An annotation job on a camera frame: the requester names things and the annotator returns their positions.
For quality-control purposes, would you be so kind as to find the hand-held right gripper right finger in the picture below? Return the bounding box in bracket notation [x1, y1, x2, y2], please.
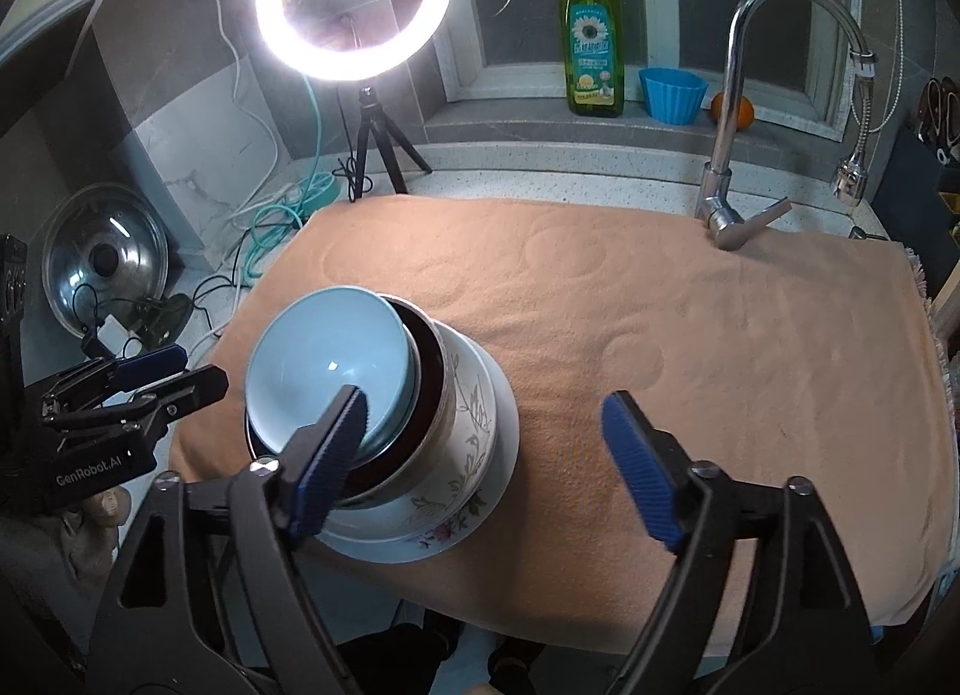
[600, 390, 893, 695]

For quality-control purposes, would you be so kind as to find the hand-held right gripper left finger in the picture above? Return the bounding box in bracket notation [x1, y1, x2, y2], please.
[97, 384, 370, 695]

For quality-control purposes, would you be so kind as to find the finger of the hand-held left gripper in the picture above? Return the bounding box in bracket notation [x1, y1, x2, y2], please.
[41, 363, 230, 445]
[26, 345, 190, 417]

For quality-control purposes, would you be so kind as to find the light blue bowl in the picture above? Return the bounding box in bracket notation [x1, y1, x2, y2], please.
[246, 286, 412, 475]

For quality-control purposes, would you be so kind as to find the floral plate with brown leaves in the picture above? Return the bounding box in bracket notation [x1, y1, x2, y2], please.
[319, 324, 520, 562]

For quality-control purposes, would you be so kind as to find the large steel bowl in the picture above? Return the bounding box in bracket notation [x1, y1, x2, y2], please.
[244, 294, 457, 512]

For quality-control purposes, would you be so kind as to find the beige cloth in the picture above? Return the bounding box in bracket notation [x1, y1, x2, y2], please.
[64, 485, 128, 583]

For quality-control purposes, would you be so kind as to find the dark round stand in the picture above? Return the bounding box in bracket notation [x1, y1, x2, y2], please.
[135, 294, 192, 344]

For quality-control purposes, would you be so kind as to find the steel pot lid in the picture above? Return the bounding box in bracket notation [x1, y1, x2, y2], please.
[41, 183, 170, 340]

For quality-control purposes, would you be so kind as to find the orange towel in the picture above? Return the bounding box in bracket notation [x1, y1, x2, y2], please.
[169, 194, 957, 655]

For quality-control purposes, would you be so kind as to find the person's black shoe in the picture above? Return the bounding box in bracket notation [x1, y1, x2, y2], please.
[487, 639, 545, 695]
[416, 609, 470, 695]

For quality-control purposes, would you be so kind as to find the teal power strip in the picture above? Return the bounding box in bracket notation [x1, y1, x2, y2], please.
[289, 174, 338, 209]

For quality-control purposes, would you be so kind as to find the chrome faucet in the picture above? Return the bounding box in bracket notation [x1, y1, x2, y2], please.
[696, 0, 878, 252]

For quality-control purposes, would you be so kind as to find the chrome pull-out sprayer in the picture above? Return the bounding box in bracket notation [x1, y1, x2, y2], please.
[832, 0, 901, 205]

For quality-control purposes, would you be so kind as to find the blue ribbed cup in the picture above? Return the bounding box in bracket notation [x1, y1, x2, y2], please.
[639, 67, 710, 127]

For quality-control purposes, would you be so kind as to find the orange fruit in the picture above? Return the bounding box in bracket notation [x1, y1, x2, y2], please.
[709, 91, 753, 133]

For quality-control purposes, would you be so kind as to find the dark utensil holder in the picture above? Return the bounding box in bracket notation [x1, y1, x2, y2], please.
[900, 76, 960, 246]

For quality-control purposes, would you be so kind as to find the green dish soap bottle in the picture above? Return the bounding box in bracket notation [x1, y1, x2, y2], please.
[561, 0, 626, 119]

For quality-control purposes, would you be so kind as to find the white cable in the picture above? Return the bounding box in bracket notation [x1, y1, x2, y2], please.
[191, 0, 282, 216]

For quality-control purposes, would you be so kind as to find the black ring light cable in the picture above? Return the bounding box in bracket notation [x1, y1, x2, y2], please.
[332, 91, 368, 205]

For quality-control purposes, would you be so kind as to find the teal cable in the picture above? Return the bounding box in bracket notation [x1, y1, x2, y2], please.
[240, 76, 335, 284]

